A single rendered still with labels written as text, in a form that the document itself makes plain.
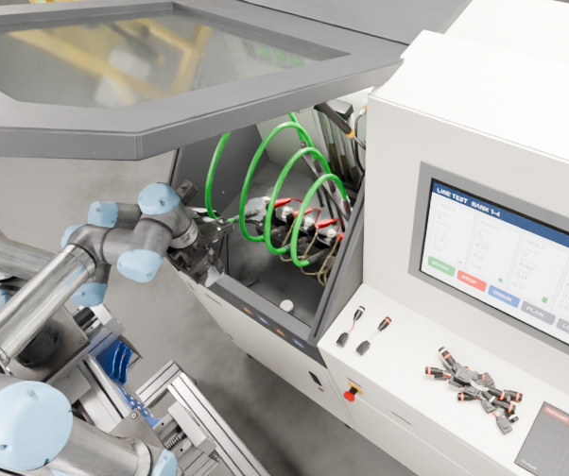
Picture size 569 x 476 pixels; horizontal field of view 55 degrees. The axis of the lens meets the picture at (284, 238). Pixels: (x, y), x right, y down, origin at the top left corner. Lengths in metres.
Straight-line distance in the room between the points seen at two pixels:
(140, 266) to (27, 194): 2.94
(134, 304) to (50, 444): 2.14
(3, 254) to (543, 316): 1.15
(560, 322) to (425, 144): 0.46
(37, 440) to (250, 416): 1.71
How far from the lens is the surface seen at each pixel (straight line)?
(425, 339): 1.44
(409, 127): 1.12
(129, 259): 1.06
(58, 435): 0.91
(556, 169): 1.03
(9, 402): 0.86
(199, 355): 2.70
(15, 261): 1.32
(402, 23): 1.39
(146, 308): 2.95
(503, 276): 1.23
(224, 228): 1.27
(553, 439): 1.39
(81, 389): 1.73
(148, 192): 1.12
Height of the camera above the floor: 2.31
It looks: 53 degrees down
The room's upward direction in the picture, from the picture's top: 23 degrees counter-clockwise
